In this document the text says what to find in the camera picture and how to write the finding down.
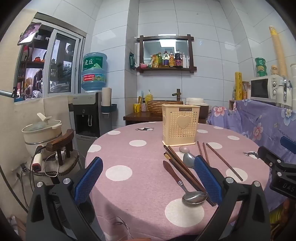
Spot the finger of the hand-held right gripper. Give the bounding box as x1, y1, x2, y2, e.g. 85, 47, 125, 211
280, 136, 296, 154
257, 146, 291, 171

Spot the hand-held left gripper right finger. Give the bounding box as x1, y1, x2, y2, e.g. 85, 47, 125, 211
194, 155, 271, 241

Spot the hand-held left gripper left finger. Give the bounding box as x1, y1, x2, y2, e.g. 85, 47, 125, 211
26, 157, 109, 241

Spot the steel spoon with wooden handle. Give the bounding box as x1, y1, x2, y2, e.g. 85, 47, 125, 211
162, 160, 208, 205
183, 153, 197, 168

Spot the cream plastic utensil holder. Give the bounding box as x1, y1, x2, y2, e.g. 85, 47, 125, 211
161, 104, 201, 144

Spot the person's right forearm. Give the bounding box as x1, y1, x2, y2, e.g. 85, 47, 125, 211
269, 198, 296, 234

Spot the purple floral cloth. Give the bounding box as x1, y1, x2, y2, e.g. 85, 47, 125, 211
207, 99, 296, 204

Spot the small dark wooden stool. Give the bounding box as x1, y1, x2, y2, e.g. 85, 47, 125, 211
46, 129, 74, 165

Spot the pink polka dot tablecloth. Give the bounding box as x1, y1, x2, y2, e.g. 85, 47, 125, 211
85, 121, 271, 241

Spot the white power plug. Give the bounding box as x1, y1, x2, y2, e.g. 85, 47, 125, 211
32, 152, 43, 173

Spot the white microwave oven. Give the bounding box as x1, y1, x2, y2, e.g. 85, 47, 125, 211
250, 75, 289, 105

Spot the grey water dispenser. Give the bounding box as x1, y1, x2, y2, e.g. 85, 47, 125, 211
68, 91, 113, 140

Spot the cream electric pot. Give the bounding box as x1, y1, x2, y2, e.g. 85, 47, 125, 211
22, 113, 63, 151

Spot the glass jar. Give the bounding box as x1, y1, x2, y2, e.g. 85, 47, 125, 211
242, 81, 250, 99

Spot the yellow wrapped roll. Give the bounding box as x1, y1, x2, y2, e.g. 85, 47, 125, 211
234, 72, 243, 100

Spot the white and brown rice cooker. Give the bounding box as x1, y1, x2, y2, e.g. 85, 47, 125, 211
185, 97, 209, 121

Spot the dark wooden cabinet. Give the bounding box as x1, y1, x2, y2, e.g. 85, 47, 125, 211
123, 111, 208, 127

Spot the stack of green cups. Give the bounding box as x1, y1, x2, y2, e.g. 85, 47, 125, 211
255, 57, 268, 77

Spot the woven pattern wash basin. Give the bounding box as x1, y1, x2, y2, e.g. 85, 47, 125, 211
147, 100, 184, 114

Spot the tall stack of yellow cups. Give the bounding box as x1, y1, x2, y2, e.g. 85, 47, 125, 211
269, 26, 288, 77

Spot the blue water jug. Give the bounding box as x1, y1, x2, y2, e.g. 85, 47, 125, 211
81, 52, 108, 93

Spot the wooden framed mirror shelf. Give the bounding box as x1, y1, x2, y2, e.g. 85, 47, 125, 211
136, 35, 197, 74

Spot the aluminium sliding window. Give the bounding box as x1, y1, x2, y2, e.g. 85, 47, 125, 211
14, 13, 87, 102

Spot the dark soy sauce bottle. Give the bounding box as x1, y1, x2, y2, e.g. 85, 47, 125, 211
174, 49, 183, 68

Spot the blue white wall holder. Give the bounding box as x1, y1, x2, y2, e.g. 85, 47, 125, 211
101, 104, 117, 115

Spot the smartphone on mount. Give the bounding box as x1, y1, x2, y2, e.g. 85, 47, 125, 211
17, 22, 42, 45

